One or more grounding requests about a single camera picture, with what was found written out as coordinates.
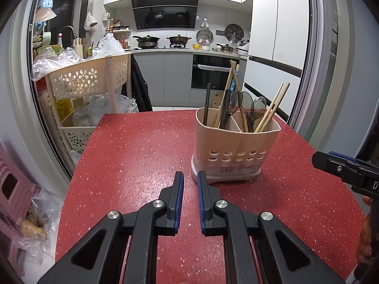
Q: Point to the black wok on stove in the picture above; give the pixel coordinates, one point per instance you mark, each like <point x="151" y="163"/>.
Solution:
<point x="147" y="42"/>

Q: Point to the beige plastic storage cart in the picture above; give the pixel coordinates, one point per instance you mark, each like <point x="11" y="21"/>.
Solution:
<point x="91" y="77"/>

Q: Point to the cardboard box on floor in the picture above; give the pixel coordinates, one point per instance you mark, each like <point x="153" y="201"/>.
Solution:
<point x="217" y="100"/>

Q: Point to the black handle steel spoon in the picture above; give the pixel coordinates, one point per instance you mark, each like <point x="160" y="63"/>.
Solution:
<point x="256" y="112"/>

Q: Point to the black garment hanging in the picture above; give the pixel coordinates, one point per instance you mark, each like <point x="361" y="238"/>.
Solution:
<point x="139" y="88"/>

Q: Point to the person's right hand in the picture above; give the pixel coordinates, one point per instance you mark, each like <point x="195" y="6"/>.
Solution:
<point x="364" y="248"/>

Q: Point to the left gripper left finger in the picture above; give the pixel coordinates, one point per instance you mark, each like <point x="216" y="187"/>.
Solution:
<point x="122" y="248"/>

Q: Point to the pink plastic stool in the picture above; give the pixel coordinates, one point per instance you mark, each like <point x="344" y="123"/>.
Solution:
<point x="17" y="190"/>

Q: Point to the beige utensil holder caddy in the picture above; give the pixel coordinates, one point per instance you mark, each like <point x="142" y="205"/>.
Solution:
<point x="229" y="154"/>

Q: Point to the black range hood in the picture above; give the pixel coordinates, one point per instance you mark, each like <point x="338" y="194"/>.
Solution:
<point x="154" y="14"/>

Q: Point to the brown pot on stove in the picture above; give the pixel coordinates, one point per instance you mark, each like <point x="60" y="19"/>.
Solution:
<point x="178" y="41"/>

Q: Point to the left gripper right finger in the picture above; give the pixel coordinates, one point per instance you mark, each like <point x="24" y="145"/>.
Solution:
<point x="258" y="248"/>

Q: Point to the built-in black oven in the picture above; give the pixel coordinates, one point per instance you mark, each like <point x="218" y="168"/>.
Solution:
<point x="210" y="69"/>

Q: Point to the blue patterned wooden chopstick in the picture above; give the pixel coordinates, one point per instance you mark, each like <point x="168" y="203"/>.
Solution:
<point x="227" y="92"/>

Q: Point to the plain wooden chopstick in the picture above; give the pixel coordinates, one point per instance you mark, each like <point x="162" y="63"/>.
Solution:
<point x="239" y="93"/>

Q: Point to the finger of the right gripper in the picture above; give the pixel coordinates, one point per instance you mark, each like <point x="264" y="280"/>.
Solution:
<point x="348" y="158"/>
<point x="333" y="165"/>

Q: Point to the black kitchen faucet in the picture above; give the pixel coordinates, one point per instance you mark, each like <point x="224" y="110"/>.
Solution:
<point x="67" y="35"/>

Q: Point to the white refrigerator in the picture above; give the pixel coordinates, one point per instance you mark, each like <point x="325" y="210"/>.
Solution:
<point x="277" y="49"/>

